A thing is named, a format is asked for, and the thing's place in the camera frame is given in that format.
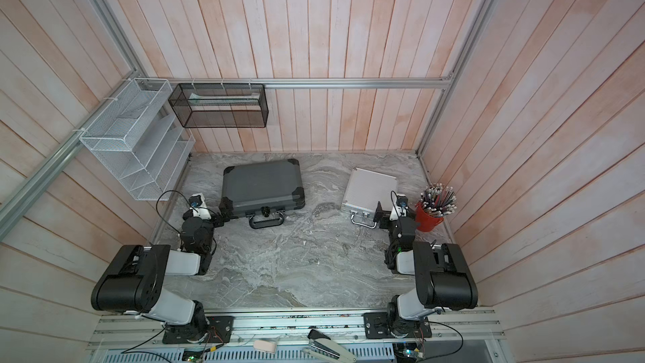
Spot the silver aluminium poker case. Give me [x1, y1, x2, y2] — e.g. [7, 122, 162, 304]
[340, 167, 398, 230]

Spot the dark grey poker case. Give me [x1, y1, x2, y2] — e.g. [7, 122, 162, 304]
[221, 158, 306, 230]

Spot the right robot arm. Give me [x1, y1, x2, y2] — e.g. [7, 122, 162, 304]
[364, 199, 478, 339]

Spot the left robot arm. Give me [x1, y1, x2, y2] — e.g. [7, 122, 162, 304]
[91, 194, 233, 345]

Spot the red pencil bucket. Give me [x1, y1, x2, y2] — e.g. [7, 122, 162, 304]
[415, 202, 443, 233]

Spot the bundle of pencils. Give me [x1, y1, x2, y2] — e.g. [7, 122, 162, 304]
[420, 183, 457, 218]

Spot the pink eraser block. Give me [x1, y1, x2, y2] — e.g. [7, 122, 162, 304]
[253, 339, 277, 354]

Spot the black grey stapler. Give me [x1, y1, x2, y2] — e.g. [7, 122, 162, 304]
[302, 329, 357, 363]

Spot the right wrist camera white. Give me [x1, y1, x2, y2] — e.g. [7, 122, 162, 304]
[390, 193, 408, 221]

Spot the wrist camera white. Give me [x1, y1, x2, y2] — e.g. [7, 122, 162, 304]
[188, 193, 212, 220]
[390, 193, 408, 221]

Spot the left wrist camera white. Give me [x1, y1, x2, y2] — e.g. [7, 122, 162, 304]
[188, 193, 212, 220]

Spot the black mesh wall basket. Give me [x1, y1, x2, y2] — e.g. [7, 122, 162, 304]
[169, 82, 269, 129]

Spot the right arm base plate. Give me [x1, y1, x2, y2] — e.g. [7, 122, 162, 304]
[363, 312, 432, 339]

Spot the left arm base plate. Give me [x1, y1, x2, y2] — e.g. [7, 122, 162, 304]
[162, 316, 234, 345]

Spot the white mesh wall shelf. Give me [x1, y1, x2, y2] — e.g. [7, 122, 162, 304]
[80, 78, 195, 202]

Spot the horizontal aluminium wall rail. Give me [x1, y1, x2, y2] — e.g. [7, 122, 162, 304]
[169, 77, 452, 89]

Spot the aluminium front rail frame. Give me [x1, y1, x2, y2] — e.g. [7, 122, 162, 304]
[87, 308, 506, 351]

